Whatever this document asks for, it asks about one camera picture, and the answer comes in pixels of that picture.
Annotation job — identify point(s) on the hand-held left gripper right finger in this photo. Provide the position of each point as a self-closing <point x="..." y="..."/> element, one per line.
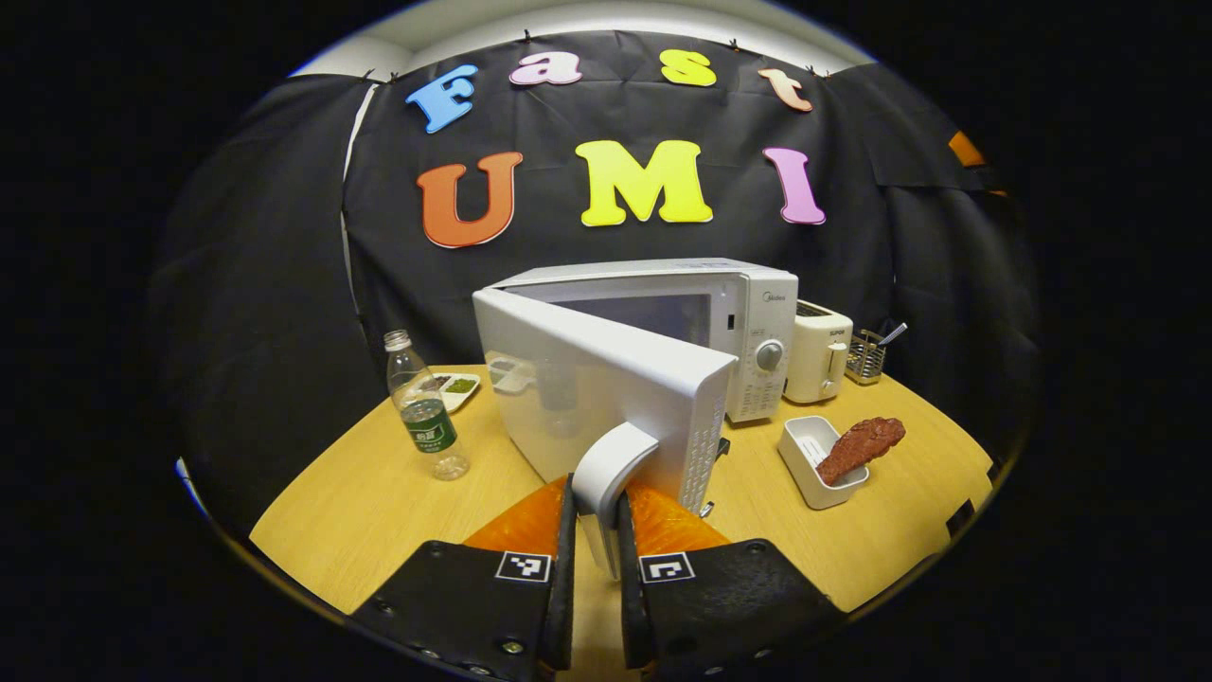
<point x="630" y="606"/>

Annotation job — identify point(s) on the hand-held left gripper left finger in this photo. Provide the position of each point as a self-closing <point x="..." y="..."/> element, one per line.
<point x="565" y="568"/>

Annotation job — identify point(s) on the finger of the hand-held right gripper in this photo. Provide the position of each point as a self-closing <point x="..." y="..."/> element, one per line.
<point x="966" y="150"/>

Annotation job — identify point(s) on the white microwave oven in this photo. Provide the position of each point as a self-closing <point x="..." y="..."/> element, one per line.
<point x="606" y="379"/>

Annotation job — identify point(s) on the brown meat piece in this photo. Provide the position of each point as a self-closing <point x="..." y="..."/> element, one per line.
<point x="862" y="443"/>

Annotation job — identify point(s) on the metal spoon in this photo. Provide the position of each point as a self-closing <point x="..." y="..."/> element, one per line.
<point x="893" y="333"/>

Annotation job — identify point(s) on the clear water bottle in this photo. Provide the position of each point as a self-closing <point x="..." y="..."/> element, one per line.
<point x="428" y="417"/>

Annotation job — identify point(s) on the white divided plate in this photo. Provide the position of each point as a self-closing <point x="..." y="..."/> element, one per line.
<point x="454" y="386"/>

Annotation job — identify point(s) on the white rectangular tray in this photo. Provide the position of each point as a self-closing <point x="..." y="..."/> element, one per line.
<point x="805" y="459"/>

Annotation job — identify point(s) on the white toaster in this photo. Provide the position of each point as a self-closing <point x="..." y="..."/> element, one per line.
<point x="814" y="355"/>

